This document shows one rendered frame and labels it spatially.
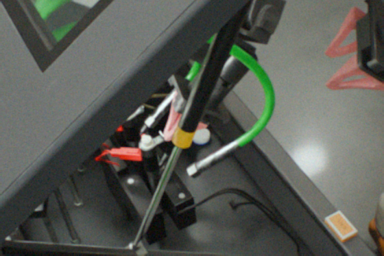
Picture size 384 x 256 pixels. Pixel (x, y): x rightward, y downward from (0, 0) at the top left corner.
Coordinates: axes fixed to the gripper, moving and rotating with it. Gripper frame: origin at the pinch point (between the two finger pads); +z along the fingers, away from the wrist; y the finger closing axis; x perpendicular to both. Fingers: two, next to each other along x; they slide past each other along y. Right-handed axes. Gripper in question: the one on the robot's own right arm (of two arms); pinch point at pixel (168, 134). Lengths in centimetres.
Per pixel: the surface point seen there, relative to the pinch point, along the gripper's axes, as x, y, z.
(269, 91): 11.8, 1.1, -20.5
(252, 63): 11.5, 6.7, -22.9
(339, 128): -84, -131, 26
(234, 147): 10.8, -2.4, -9.1
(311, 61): -123, -133, 22
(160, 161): 0.3, -2.4, 5.5
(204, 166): 10.0, -1.4, -3.5
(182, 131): 34.2, 27.1, -23.6
